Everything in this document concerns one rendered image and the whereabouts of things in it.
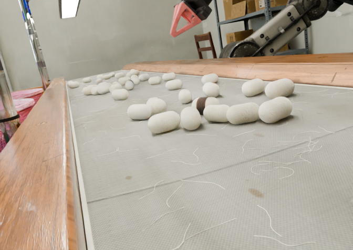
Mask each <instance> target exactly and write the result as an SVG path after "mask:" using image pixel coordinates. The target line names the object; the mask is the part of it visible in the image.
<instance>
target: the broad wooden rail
mask: <svg viewBox="0 0 353 250"><path fill-rule="evenodd" d="M131 69H134V70H138V71H145V72H158V73H166V74H168V73H171V72H173V73H175V74H179V75H193V76H204V75H209V74H216V75H217V76H218V77H219V78H232V79H245V80H253V79H256V78H258V79H261V80H263V81H277V80H280V79H284V78H287V79H290V80H291V81H292V82H293V83H294V84H306V85H319V86H332V87H345V88H353V53H330V54H307V55H283V56H259V57H236V58H213V59H189V60H166V61H142V62H136V63H132V64H126V65H124V67H123V69H122V70H131Z"/></svg>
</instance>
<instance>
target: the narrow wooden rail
mask: <svg viewBox="0 0 353 250"><path fill-rule="evenodd" d="M0 250H88V249H87V241H86V233H85V226H84V217H83V213H82V204H81V197H80V189H79V181H78V173H77V165H76V157H75V149H74V141H73V136H72V128H71V121H70V112H69V104H68V97H67V89H66V81H65V77H59V78H54V79H53V80H52V82H51V83H50V85H49V86H48V87H47V89H46V90H45V92H44V93H43V94H42V96H41V97H40V99H39V100H38V101H37V103H36V104H35V105H34V107H33V108H32V110H31V111H30V113H29V114H28V116H27V118H26V119H25V120H24V121H23V122H22V124H21V125H20V126H19V128H18V129H17V130H16V132H15V133H14V135H13V136H12V137H11V139H10V140H9V142H8V143H7V145H6V146H5V148H4V149H3V150H2V151H1V153H0Z"/></svg>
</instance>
